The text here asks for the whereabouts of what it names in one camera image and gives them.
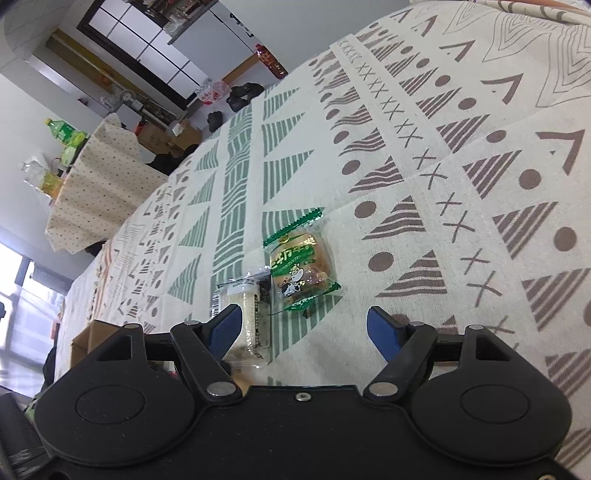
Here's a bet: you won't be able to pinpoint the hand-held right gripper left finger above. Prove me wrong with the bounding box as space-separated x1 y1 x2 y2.
95 305 244 403

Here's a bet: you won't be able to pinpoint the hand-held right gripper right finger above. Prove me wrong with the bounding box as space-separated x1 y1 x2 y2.
365 305 512 403

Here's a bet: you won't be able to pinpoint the clear white snack packet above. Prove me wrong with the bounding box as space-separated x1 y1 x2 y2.
211 271 274 368

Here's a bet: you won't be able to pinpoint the green-edged bread packet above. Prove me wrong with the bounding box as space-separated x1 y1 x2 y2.
262 208 342 315

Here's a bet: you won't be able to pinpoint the brown cardboard box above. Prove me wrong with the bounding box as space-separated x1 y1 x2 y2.
69 320 126 376

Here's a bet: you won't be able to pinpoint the patterned cloth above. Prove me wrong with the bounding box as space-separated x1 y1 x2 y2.
59 0 591 480

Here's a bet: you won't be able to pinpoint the round table with dotted cloth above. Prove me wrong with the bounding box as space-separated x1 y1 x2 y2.
45 114 170 253

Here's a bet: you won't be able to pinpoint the small cardboard boxes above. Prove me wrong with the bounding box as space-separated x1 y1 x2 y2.
135 121 202 161

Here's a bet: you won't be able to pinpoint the window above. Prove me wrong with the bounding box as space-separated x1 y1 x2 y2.
0 242 70 393

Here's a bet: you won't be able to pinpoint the black shoes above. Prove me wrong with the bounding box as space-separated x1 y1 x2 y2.
206 82 265 131

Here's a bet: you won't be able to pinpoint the pack of water bottles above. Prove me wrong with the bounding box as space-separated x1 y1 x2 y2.
196 78 230 103

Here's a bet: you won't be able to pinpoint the clear plastic bottle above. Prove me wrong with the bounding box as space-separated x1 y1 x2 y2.
19 158 49 185

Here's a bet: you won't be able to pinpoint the green drink bottle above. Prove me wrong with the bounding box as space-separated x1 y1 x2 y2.
44 118 89 145

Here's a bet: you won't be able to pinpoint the red bag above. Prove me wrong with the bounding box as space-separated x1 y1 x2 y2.
255 43 288 80

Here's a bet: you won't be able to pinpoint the black-framed sliding door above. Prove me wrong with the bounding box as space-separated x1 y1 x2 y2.
76 0 220 112

